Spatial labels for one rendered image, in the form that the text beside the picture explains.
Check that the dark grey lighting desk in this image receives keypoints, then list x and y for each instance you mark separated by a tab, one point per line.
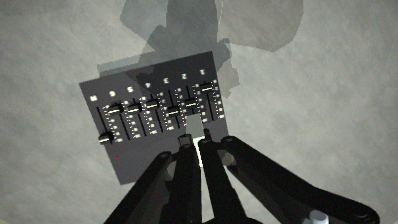
158	99

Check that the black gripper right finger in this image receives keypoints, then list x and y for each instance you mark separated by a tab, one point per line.
289	198

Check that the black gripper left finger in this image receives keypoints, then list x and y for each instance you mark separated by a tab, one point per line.
180	184

